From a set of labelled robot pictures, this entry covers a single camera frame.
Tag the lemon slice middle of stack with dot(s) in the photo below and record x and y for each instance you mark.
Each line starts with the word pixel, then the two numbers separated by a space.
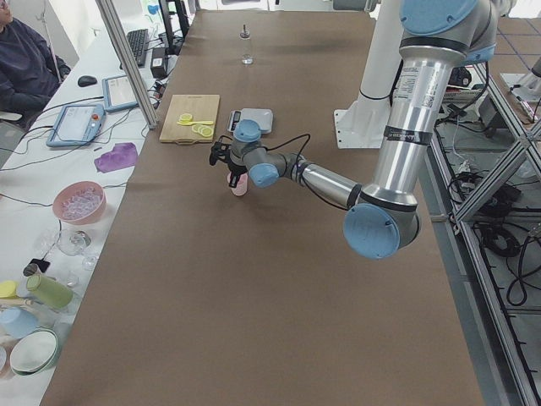
pixel 202 128

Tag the black computer mouse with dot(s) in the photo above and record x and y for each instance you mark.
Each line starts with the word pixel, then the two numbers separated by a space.
pixel 86 80

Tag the blue teach pendant far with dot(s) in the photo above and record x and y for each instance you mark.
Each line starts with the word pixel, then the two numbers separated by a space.
pixel 118 94

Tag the person in dark jacket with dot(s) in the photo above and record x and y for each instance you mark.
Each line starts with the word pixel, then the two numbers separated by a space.
pixel 30 72

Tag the yellow cup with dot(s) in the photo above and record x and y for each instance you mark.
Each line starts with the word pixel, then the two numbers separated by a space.
pixel 8 289

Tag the yellow plastic knife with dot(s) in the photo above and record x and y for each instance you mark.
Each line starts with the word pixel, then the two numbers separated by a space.
pixel 190 123

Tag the silver digital kitchen scale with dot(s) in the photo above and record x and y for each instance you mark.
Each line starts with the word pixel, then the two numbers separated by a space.
pixel 262 116

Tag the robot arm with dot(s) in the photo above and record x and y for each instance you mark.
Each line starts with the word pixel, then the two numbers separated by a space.
pixel 415 47

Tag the pink plastic cup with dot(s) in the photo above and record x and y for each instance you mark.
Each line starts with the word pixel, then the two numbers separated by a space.
pixel 242 186

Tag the black keyboard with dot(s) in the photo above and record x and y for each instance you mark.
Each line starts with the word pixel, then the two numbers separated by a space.
pixel 138 42

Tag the bamboo cutting board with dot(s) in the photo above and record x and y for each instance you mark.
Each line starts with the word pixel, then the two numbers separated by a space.
pixel 202 107

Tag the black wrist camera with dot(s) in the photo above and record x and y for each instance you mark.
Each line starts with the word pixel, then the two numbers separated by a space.
pixel 219 152

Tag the purple cloth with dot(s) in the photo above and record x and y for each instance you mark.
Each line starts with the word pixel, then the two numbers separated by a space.
pixel 121 156

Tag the lemon slice near knife tip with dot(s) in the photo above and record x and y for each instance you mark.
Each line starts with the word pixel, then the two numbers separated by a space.
pixel 185 118

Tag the blue teach pendant near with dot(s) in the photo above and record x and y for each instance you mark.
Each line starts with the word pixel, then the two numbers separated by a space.
pixel 76 124

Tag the green cup lying down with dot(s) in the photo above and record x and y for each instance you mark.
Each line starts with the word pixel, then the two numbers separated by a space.
pixel 49 291

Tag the blue teach pendant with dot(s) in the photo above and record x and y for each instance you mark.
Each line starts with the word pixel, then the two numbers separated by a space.
pixel 118 94
pixel 76 124

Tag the black power adapter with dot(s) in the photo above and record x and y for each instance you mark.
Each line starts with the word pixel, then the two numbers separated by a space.
pixel 159 63

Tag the light blue cup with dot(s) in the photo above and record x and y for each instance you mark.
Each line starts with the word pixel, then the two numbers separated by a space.
pixel 18 322

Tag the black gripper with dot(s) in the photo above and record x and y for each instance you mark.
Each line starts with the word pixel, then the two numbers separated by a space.
pixel 235 170

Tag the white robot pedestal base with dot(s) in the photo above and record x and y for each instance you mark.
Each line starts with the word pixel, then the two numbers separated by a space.
pixel 362 125

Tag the green and white bowl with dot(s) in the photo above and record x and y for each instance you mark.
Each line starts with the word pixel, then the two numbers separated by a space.
pixel 35 353

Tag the pink bowl with ice cubes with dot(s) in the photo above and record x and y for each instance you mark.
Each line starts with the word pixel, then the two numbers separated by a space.
pixel 80 203

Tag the aluminium frame post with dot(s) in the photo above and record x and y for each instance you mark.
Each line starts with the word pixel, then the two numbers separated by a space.
pixel 122 49

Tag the wine glass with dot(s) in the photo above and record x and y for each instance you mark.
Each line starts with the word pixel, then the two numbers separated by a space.
pixel 72 242

